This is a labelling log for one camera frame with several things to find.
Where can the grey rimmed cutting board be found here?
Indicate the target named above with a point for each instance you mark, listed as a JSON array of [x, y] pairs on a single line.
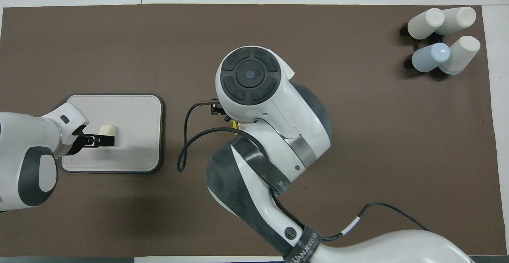
[[131, 136]]

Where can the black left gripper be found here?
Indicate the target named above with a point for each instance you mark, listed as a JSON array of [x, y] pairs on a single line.
[[77, 144]]

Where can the white steamed bun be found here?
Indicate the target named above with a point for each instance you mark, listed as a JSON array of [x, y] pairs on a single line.
[[108, 130]]

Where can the pale grey white cup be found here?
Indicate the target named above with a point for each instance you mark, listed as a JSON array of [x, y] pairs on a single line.
[[459, 18]]

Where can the light blue cup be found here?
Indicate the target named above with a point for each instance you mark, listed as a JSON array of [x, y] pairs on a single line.
[[431, 57]]

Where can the brown table mat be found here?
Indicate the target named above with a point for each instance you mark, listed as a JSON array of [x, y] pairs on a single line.
[[119, 48]]

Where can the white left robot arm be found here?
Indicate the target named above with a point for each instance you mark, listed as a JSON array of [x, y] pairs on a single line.
[[24, 144]]

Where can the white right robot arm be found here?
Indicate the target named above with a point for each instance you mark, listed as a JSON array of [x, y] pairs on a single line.
[[278, 108]]

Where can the white cup with blue rim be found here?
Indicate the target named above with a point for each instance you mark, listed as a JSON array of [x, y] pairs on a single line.
[[461, 54]]

